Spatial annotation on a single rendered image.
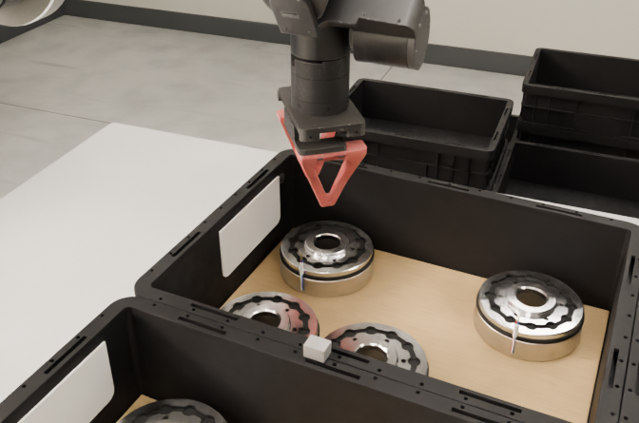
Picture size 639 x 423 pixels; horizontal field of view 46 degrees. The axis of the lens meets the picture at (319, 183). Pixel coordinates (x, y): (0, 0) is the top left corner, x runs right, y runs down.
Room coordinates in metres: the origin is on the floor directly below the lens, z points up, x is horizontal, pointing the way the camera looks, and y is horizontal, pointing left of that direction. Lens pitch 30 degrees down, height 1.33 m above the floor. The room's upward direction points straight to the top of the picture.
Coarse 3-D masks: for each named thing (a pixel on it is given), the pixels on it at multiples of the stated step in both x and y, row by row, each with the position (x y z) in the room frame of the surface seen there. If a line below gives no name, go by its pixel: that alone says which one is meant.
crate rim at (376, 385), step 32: (96, 320) 0.47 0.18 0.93; (160, 320) 0.47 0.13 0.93; (192, 320) 0.47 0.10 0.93; (64, 352) 0.43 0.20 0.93; (256, 352) 0.43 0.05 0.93; (288, 352) 0.43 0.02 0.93; (32, 384) 0.40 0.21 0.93; (352, 384) 0.40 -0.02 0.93; (384, 384) 0.40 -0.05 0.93; (0, 416) 0.37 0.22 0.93; (448, 416) 0.37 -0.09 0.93; (480, 416) 0.37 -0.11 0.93
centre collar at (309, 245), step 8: (320, 232) 0.69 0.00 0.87; (328, 232) 0.69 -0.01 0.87; (336, 232) 0.69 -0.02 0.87; (312, 240) 0.67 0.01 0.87; (344, 240) 0.67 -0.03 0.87; (312, 248) 0.66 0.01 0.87; (336, 248) 0.66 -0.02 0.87; (344, 248) 0.66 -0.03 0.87; (320, 256) 0.65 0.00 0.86; (328, 256) 0.65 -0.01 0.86; (336, 256) 0.65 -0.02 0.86
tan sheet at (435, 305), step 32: (384, 256) 0.70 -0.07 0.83; (256, 288) 0.64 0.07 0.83; (288, 288) 0.64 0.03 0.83; (384, 288) 0.64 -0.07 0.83; (416, 288) 0.64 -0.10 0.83; (448, 288) 0.64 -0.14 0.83; (320, 320) 0.58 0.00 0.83; (352, 320) 0.58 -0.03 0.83; (384, 320) 0.58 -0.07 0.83; (416, 320) 0.58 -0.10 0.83; (448, 320) 0.58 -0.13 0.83; (448, 352) 0.54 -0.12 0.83; (480, 352) 0.54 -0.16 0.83; (576, 352) 0.54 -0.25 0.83; (480, 384) 0.50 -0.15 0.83; (512, 384) 0.50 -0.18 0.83; (544, 384) 0.50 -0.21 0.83; (576, 384) 0.50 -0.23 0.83; (576, 416) 0.46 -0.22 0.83
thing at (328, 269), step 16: (304, 224) 0.71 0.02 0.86; (320, 224) 0.71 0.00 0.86; (336, 224) 0.72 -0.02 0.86; (288, 240) 0.68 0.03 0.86; (304, 240) 0.68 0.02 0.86; (352, 240) 0.68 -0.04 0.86; (368, 240) 0.68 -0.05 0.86; (288, 256) 0.65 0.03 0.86; (304, 256) 0.65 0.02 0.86; (352, 256) 0.65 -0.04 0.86; (368, 256) 0.65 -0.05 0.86; (304, 272) 0.63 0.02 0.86; (320, 272) 0.62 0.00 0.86; (336, 272) 0.62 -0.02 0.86; (352, 272) 0.63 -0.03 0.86
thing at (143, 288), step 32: (288, 160) 0.75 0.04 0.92; (448, 192) 0.68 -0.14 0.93; (480, 192) 0.67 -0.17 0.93; (608, 224) 0.61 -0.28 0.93; (224, 320) 0.47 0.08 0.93; (256, 320) 0.47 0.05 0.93; (352, 352) 0.43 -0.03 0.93; (608, 352) 0.43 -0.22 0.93; (416, 384) 0.40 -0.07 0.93; (448, 384) 0.40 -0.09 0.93; (608, 384) 0.41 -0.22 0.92; (512, 416) 0.37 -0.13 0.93; (544, 416) 0.37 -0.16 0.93; (608, 416) 0.37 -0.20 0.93
